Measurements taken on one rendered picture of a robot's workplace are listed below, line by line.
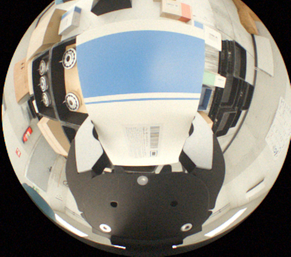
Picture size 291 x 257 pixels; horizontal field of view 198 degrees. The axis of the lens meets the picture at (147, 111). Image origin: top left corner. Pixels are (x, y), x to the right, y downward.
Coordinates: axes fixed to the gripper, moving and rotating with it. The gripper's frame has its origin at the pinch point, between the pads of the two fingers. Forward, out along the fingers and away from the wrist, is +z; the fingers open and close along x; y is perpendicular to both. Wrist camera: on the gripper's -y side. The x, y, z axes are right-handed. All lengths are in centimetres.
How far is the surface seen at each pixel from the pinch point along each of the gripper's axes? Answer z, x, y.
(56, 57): 22.1, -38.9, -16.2
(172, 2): 34, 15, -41
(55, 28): 31, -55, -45
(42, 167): -13, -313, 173
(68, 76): 27.8, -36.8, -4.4
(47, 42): 26, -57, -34
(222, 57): 72, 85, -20
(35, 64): 22, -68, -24
